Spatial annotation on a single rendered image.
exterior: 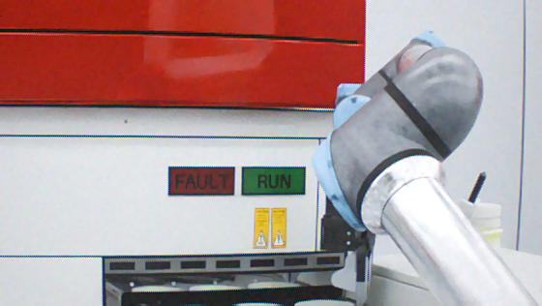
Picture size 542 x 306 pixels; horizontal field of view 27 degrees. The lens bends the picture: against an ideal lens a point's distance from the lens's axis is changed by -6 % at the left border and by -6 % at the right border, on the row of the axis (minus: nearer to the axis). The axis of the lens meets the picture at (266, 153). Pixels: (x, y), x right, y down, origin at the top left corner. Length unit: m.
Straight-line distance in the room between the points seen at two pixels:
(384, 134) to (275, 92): 0.60
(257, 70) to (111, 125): 0.26
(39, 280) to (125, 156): 0.25
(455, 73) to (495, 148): 2.65
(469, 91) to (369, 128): 0.13
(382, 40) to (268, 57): 1.88
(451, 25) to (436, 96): 2.58
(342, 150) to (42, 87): 0.61
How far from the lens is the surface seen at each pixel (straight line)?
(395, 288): 1.95
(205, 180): 1.98
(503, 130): 4.09
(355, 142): 1.39
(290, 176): 2.04
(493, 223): 2.11
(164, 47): 1.90
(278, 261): 2.04
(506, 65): 4.10
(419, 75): 1.41
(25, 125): 1.89
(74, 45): 1.85
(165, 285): 1.96
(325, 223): 1.92
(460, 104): 1.41
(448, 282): 1.27
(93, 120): 1.91
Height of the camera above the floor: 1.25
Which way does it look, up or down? 3 degrees down
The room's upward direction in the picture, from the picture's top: 2 degrees clockwise
